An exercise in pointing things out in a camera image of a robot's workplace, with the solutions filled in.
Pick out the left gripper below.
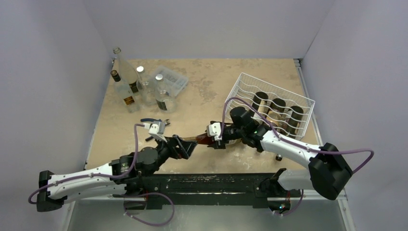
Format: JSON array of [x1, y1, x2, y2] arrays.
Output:
[[145, 133, 197, 177]]

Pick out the amber bottle gold foil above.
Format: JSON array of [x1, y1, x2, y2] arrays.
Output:
[[180, 134, 243, 151]]

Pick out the round clear bottle silver cap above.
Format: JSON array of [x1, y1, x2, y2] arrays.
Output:
[[136, 65, 156, 106]]

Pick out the square bottle gold black cap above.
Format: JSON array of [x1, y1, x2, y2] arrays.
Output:
[[110, 70, 140, 113]]

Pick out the tall clear glass bottle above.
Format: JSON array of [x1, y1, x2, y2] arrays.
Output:
[[113, 47, 140, 96]]

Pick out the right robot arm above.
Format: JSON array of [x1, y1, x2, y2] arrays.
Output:
[[222, 106, 353, 200]]

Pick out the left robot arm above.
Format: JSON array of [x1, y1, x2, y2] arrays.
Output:
[[34, 135, 199, 212]]

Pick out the dark bottle black cap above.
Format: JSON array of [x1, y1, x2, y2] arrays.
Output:
[[252, 91, 269, 120]]

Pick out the dark green bottle silver cap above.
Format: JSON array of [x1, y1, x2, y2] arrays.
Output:
[[267, 98, 286, 128]]

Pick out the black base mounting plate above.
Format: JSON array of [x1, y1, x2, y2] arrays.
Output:
[[123, 171, 301, 211]]

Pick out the clear plastic compartment box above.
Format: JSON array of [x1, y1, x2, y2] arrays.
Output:
[[152, 65, 189, 97]]

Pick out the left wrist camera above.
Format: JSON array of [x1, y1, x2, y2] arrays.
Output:
[[143, 121, 167, 142]]

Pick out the blue handled pliers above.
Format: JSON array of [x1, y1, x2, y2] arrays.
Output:
[[140, 118, 170, 141]]

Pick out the white wire wine rack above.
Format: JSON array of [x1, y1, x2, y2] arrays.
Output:
[[227, 73, 315, 141]]

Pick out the aluminium frame rail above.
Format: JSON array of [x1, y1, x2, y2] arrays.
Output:
[[268, 59, 356, 231]]

